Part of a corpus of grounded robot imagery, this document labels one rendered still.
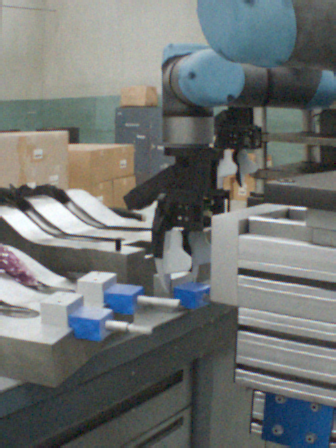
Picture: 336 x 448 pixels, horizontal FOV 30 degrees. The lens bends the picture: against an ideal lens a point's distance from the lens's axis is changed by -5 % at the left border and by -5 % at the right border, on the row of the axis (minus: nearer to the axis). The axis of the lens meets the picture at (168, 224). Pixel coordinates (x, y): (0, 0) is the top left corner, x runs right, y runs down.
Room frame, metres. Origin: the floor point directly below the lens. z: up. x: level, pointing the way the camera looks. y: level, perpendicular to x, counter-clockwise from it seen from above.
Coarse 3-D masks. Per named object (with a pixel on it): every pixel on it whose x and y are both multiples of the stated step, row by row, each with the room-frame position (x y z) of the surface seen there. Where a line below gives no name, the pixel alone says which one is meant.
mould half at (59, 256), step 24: (72, 192) 1.31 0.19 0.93; (0, 216) 1.10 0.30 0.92; (24, 216) 1.13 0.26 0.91; (48, 216) 1.17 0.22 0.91; (72, 216) 1.21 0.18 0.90; (96, 216) 1.24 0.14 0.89; (0, 240) 1.11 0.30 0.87; (24, 240) 1.07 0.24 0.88; (48, 240) 1.07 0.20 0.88; (72, 240) 1.06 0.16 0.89; (144, 240) 1.04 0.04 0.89; (48, 264) 1.03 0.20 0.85; (72, 264) 1.00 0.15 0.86; (96, 264) 0.97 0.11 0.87; (120, 264) 0.95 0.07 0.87; (144, 264) 0.98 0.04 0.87; (144, 288) 0.98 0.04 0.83
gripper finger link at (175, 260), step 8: (168, 232) 0.93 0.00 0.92; (176, 232) 0.92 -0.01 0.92; (168, 240) 0.93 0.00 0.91; (176, 240) 0.92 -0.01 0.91; (168, 248) 0.93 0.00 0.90; (176, 248) 0.92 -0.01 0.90; (168, 256) 0.92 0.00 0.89; (176, 256) 0.92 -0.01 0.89; (184, 256) 0.91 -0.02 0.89; (160, 264) 0.92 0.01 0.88; (168, 264) 0.92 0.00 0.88; (176, 264) 0.91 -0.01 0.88; (184, 264) 0.91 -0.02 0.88; (160, 272) 0.92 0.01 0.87; (168, 272) 0.92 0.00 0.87; (176, 272) 0.91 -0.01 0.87; (168, 280) 0.93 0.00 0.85; (168, 288) 0.93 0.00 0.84
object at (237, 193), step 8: (232, 160) 7.77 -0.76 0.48; (232, 176) 7.80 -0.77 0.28; (248, 176) 7.65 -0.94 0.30; (224, 184) 7.81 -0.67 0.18; (232, 184) 7.80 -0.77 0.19; (248, 184) 7.65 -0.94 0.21; (232, 192) 7.79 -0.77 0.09; (240, 192) 7.71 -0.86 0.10; (248, 192) 7.65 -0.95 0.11; (240, 200) 7.70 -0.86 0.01
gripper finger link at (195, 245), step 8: (184, 232) 0.97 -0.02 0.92; (192, 232) 0.97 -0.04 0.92; (200, 232) 0.97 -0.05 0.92; (184, 240) 0.97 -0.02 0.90; (192, 240) 0.97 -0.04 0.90; (200, 240) 0.97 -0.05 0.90; (184, 248) 0.98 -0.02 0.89; (192, 248) 0.98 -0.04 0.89; (200, 248) 0.97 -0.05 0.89; (208, 248) 0.96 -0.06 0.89; (192, 256) 0.98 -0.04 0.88; (200, 256) 0.98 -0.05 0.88; (208, 256) 0.97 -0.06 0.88; (192, 264) 0.98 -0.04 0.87; (192, 272) 0.98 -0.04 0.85
